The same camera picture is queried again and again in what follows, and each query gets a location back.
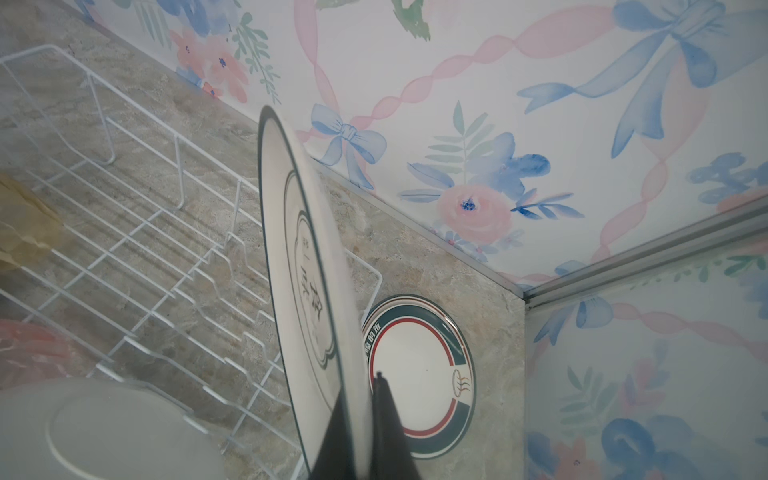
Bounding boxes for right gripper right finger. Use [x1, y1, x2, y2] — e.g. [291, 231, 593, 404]
[371, 372, 421, 480]

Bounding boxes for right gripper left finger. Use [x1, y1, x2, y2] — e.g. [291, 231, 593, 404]
[308, 395, 356, 480]

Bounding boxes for white plate green red rim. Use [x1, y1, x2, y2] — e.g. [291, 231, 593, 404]
[362, 295, 476, 460]

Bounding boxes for white plate black characters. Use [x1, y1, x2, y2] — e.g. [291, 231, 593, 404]
[258, 106, 373, 479]

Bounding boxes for white front plate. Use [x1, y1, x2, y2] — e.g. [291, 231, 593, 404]
[1, 378, 227, 479]

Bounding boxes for pink ribbed glass cup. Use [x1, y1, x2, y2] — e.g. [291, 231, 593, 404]
[1, 319, 71, 390]

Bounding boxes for yellow ribbed glass cup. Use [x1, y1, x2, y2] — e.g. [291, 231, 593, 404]
[1, 173, 66, 272]

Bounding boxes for white wire dish rack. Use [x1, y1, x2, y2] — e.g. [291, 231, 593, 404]
[1, 45, 382, 479]

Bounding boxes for right aluminium corner post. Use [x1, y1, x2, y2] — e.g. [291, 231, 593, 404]
[523, 197, 767, 310]

